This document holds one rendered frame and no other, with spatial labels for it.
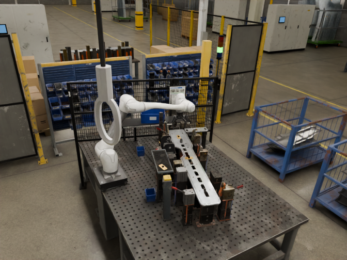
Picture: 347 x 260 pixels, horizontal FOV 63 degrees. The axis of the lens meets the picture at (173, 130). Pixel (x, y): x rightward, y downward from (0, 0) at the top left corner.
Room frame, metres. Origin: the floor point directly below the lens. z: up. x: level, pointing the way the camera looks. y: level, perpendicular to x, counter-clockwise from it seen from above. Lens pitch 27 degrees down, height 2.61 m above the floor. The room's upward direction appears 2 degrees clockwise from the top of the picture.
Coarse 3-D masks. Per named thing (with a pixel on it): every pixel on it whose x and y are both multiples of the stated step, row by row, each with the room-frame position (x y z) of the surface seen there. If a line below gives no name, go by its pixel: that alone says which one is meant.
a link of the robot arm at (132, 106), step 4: (132, 100) 2.66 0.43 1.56; (128, 104) 2.59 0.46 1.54; (132, 104) 2.59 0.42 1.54; (136, 104) 2.61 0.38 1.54; (140, 104) 2.63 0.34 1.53; (128, 108) 2.56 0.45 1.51; (132, 108) 2.56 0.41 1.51; (136, 108) 2.58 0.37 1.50; (140, 108) 2.60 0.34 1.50; (144, 108) 2.63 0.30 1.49; (128, 112) 2.58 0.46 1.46; (132, 112) 2.57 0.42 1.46; (136, 112) 2.59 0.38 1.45
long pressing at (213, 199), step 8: (176, 136) 2.96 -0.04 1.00; (184, 136) 2.96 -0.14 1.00; (176, 144) 2.76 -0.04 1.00; (184, 144) 2.77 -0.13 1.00; (192, 144) 2.78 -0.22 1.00; (184, 152) 2.60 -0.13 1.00; (192, 152) 2.61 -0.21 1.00; (184, 160) 2.44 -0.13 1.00; (192, 160) 2.44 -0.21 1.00; (192, 168) 2.31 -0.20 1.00; (200, 168) 2.31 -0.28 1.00; (192, 176) 2.17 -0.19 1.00; (200, 176) 2.17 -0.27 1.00; (192, 184) 2.05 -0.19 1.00; (200, 184) 2.06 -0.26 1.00; (208, 184) 2.06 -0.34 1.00; (200, 192) 1.94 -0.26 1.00; (208, 192) 1.95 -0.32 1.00; (200, 200) 1.84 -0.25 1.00; (208, 200) 1.84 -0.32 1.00; (216, 200) 1.85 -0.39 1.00
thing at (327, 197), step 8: (336, 144) 2.99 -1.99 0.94; (328, 152) 2.93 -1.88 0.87; (328, 160) 2.91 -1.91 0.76; (328, 168) 3.03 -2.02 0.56; (320, 176) 2.93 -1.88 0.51; (328, 176) 2.85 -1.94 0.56; (320, 184) 2.91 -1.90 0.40; (336, 184) 3.19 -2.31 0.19; (344, 184) 3.24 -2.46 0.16; (320, 192) 3.00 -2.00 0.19; (328, 192) 3.04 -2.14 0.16; (336, 192) 3.05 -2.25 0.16; (344, 192) 2.86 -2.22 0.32; (312, 200) 2.93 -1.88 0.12; (320, 200) 2.85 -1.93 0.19; (328, 200) 2.88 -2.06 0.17; (336, 200) 2.83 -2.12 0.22; (344, 200) 2.84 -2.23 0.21; (328, 208) 2.74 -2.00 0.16; (336, 208) 2.73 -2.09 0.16; (344, 208) 2.74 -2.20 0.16; (344, 216) 2.57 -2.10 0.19
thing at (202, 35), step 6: (204, 0) 7.56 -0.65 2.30; (204, 6) 7.60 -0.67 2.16; (204, 12) 7.60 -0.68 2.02; (198, 18) 7.70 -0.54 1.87; (204, 18) 7.61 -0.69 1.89; (198, 24) 7.68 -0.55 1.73; (204, 24) 7.62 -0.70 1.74; (198, 30) 7.66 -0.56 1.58; (204, 30) 7.63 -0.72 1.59; (198, 36) 7.65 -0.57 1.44; (204, 36) 7.52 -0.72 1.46; (198, 42) 7.63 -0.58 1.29
